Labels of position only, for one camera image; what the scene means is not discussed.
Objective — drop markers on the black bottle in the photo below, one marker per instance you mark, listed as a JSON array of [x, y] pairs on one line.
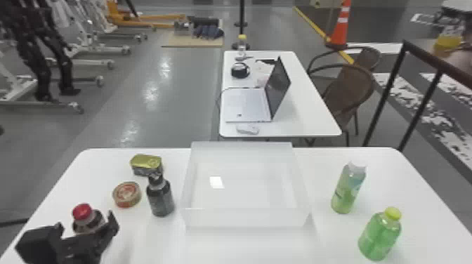
[[160, 199]]

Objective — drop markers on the orange traffic cone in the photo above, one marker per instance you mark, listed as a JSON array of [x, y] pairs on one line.
[[341, 29]]

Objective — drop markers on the yellow capped green bottle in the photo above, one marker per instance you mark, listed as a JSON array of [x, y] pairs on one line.
[[379, 236]]

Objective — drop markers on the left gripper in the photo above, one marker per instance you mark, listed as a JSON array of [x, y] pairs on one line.
[[81, 250]]

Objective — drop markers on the yellow cup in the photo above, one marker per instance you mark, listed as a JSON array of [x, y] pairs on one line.
[[447, 43]]

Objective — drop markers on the clear box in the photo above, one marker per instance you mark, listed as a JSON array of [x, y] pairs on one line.
[[243, 191]]

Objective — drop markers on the silver laptop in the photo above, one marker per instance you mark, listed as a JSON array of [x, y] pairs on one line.
[[250, 105]]

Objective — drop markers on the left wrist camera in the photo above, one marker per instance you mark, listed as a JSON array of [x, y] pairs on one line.
[[38, 245]]

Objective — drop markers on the white side table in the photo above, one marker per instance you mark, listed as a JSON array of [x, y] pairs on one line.
[[309, 110]]

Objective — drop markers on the yellow pallet jack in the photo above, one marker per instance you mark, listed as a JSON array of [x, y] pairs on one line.
[[143, 18]]

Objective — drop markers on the black round device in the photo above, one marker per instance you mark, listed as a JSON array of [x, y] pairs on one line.
[[240, 70]]

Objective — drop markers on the brown chair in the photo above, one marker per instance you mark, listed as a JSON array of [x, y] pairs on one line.
[[350, 92], [368, 57]]

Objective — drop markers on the white computer mouse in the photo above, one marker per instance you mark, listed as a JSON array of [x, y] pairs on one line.
[[248, 129]]

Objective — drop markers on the black post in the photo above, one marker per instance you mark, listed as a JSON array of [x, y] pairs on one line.
[[241, 22]]

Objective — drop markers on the white capped green bottle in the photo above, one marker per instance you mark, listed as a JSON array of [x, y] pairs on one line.
[[346, 191]]

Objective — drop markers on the red can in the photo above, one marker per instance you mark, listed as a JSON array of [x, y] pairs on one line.
[[127, 194]]

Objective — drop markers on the yellow can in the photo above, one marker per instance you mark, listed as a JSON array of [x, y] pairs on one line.
[[146, 164]]

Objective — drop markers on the red capped brown bottle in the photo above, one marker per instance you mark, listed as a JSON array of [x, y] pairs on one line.
[[85, 217]]

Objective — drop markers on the dark side table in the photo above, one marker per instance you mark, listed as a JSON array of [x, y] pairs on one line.
[[442, 62]]

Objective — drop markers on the yellow capped clear bottle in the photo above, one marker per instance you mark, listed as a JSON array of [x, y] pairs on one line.
[[242, 46]]

